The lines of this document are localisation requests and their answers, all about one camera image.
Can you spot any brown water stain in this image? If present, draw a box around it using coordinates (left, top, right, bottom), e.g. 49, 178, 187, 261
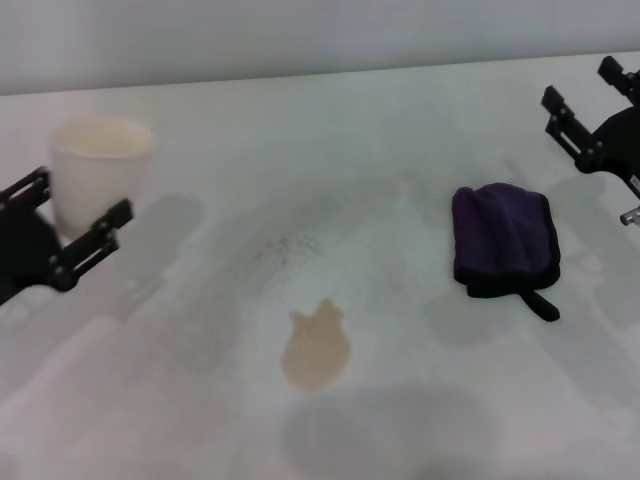
279, 298, 353, 393

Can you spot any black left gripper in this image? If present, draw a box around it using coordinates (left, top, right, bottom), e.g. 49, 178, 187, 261
0, 167, 135, 307

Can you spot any white paper cup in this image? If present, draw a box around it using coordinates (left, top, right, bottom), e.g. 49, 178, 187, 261
49, 116, 156, 239

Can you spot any purple rag with black trim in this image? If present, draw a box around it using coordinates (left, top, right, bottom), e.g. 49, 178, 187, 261
451, 182, 562, 324

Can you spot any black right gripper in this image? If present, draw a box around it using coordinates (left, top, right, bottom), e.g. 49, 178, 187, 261
540, 55, 640, 201

